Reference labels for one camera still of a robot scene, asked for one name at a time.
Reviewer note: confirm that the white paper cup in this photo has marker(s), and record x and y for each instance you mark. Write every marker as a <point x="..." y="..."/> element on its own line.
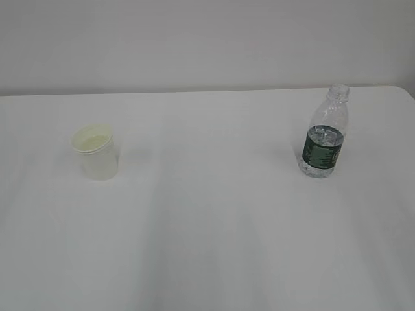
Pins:
<point x="94" y="145"/>

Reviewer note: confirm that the clear plastic water bottle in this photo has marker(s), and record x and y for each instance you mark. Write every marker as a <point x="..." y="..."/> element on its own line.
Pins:
<point x="326" y="134"/>

